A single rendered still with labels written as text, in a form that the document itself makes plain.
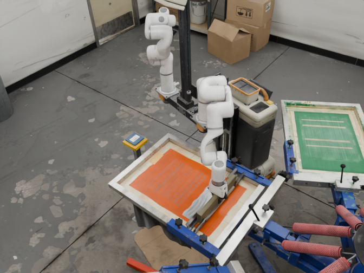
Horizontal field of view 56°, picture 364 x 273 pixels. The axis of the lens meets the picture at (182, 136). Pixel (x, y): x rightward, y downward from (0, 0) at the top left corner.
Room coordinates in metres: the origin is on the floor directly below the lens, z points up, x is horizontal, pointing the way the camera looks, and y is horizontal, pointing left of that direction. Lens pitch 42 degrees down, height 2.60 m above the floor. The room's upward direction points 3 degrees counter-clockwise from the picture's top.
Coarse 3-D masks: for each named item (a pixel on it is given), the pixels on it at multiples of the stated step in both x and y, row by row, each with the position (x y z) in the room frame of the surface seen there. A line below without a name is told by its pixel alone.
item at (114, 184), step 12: (156, 144) 1.71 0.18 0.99; (180, 144) 1.71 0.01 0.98; (144, 156) 1.60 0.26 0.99; (132, 168) 1.50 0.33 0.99; (228, 168) 1.46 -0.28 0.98; (120, 180) 1.41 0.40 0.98; (252, 180) 1.35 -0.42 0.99; (120, 192) 1.31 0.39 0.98; (144, 204) 1.21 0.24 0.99; (156, 216) 1.13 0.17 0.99; (240, 216) 1.09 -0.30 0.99; (228, 228) 1.02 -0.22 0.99; (216, 240) 0.95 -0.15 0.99
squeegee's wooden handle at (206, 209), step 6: (228, 180) 1.30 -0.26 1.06; (234, 180) 1.32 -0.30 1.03; (228, 186) 1.27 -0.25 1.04; (216, 198) 1.17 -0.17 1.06; (210, 204) 1.13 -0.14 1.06; (216, 204) 1.17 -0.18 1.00; (204, 210) 1.10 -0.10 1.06; (210, 210) 1.13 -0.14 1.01; (198, 216) 1.07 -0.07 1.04; (204, 216) 1.08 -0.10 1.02
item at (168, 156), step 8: (168, 152) 1.66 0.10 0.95; (176, 152) 1.66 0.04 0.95; (160, 160) 1.59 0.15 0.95; (168, 160) 1.59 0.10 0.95; (184, 160) 1.58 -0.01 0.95; (192, 160) 1.57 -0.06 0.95; (160, 168) 1.52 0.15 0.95; (200, 168) 1.50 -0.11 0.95; (208, 168) 1.49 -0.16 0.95; (208, 176) 1.43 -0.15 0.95; (200, 184) 1.37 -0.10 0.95; (208, 184) 1.36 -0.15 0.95; (200, 192) 1.30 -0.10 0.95; (232, 192) 1.29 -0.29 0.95; (240, 192) 1.29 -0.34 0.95; (224, 200) 1.23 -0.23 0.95; (232, 200) 1.23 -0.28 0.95; (224, 208) 1.18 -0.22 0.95
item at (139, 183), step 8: (152, 168) 1.52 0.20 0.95; (144, 176) 1.46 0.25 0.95; (152, 176) 1.45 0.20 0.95; (136, 184) 1.39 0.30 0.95; (144, 184) 1.39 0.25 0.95; (144, 192) 1.33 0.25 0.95; (152, 192) 1.32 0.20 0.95; (160, 200) 1.26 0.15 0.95; (192, 200) 1.25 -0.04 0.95; (168, 208) 1.20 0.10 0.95; (176, 208) 1.20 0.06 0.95; (184, 208) 1.19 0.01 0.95; (184, 216) 1.14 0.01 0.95; (216, 216) 1.13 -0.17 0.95; (224, 216) 1.12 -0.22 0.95; (208, 224) 1.08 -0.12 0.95; (216, 224) 1.07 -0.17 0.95; (208, 232) 1.02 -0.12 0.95
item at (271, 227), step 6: (270, 222) 1.01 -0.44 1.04; (264, 228) 0.98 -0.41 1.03; (270, 228) 0.98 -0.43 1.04; (276, 228) 0.98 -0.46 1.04; (282, 228) 0.97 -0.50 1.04; (270, 234) 0.96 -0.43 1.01; (276, 234) 0.94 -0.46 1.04; (282, 234) 0.94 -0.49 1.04; (288, 234) 0.94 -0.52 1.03; (282, 240) 0.92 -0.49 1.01
